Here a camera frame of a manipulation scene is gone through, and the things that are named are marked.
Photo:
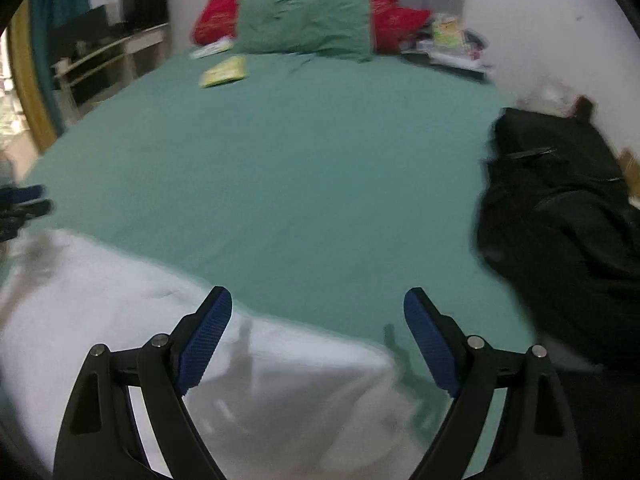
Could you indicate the black computer tower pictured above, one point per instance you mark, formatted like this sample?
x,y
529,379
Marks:
x,y
145,2

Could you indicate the black monitor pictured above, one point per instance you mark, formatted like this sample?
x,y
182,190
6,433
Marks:
x,y
80,30

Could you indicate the green pillow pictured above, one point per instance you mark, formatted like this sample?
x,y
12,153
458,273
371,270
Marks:
x,y
300,25

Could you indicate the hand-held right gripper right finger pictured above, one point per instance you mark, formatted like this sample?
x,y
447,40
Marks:
x,y
431,342

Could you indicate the green snack bag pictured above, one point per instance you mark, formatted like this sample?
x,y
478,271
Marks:
x,y
446,30

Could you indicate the bed with green sheet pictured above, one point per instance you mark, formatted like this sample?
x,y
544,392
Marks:
x,y
300,170

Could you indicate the red patterned pillow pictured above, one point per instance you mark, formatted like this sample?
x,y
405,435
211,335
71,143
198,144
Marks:
x,y
220,10

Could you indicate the white packet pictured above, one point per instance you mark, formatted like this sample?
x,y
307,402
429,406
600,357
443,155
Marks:
x,y
212,49

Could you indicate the black clothes pile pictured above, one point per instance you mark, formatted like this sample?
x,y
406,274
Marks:
x,y
560,220

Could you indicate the yellow curtain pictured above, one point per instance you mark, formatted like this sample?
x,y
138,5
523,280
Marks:
x,y
30,85

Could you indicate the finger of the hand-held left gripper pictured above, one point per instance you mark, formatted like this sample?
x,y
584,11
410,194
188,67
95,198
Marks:
x,y
31,193
36,209

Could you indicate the cardboard box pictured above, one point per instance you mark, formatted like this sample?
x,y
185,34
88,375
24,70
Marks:
x,y
630,162

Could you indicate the white computer desk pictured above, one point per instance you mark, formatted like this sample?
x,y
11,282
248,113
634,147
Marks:
x,y
105,60

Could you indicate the white hooded shirt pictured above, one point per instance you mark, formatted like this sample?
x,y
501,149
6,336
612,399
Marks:
x,y
100,300

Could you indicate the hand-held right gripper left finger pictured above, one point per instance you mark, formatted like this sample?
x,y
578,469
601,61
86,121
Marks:
x,y
205,342

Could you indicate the yellow packet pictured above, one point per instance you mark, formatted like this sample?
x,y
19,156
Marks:
x,y
225,71

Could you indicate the teal curtain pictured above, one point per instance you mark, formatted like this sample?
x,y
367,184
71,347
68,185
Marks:
x,y
57,10

